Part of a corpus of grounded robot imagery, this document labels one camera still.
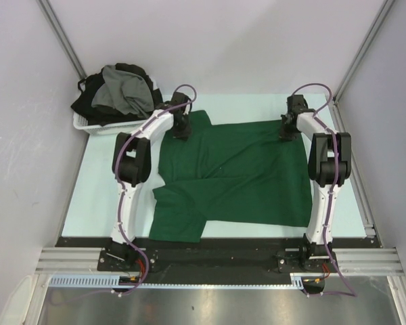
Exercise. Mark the left aluminium corner post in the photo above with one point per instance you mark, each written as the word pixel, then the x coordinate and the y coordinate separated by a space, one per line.
pixel 59 32

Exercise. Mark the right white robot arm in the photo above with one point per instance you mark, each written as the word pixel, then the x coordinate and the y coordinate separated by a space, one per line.
pixel 329 166

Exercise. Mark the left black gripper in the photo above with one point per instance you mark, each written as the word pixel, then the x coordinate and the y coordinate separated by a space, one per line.
pixel 184 134

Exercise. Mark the black t shirt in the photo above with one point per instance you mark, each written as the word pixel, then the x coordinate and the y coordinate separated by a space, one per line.
pixel 106 116

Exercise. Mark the right aluminium corner post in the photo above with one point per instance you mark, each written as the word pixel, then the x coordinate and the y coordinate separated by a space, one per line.
pixel 367 42

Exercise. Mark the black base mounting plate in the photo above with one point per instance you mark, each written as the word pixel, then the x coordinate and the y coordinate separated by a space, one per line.
pixel 216 261

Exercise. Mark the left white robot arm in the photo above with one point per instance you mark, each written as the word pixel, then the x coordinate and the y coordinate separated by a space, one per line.
pixel 132 160

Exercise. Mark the green t shirt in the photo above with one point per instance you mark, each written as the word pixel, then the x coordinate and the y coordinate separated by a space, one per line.
pixel 237 173

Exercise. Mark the grey t shirt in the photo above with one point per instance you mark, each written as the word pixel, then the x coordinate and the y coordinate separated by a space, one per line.
pixel 125 90

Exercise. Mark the white plastic laundry basket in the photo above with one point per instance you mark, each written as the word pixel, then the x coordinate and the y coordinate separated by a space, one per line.
pixel 82 124

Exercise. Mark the aluminium corner post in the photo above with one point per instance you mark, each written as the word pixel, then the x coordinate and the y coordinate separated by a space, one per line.
pixel 59 32
pixel 367 42

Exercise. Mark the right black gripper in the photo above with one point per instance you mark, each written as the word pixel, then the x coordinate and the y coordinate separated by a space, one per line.
pixel 283 135

